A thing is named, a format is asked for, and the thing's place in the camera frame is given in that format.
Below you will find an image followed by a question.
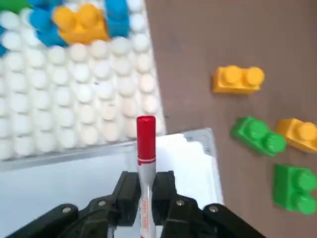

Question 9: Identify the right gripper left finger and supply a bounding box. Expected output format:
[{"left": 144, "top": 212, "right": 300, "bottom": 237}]
[{"left": 4, "top": 171, "right": 141, "bottom": 238}]

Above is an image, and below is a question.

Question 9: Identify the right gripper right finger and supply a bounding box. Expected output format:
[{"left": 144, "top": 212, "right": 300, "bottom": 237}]
[{"left": 151, "top": 170, "right": 267, "bottom": 238}]

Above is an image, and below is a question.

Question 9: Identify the white pen red cap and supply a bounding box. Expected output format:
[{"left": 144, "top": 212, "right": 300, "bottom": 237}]
[{"left": 136, "top": 115, "right": 157, "bottom": 238}]

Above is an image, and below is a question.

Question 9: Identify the yellow two-stud block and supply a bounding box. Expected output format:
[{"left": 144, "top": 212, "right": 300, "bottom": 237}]
[
  {"left": 53, "top": 3, "right": 111, "bottom": 45},
  {"left": 275, "top": 118, "right": 317, "bottom": 154},
  {"left": 211, "top": 65, "right": 265, "bottom": 94}
]

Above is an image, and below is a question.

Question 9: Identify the green two-stud block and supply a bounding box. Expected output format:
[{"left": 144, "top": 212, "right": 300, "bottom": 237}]
[
  {"left": 231, "top": 116, "right": 287, "bottom": 157},
  {"left": 272, "top": 163, "right": 317, "bottom": 215},
  {"left": 0, "top": 0, "right": 33, "bottom": 12}
]

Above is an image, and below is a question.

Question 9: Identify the silver framed whiteboard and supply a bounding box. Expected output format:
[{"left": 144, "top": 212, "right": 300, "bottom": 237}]
[{"left": 0, "top": 127, "right": 224, "bottom": 238}]

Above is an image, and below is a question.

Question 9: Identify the white studded baseplate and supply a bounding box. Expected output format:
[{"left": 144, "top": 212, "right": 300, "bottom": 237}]
[{"left": 0, "top": 0, "right": 166, "bottom": 163}]

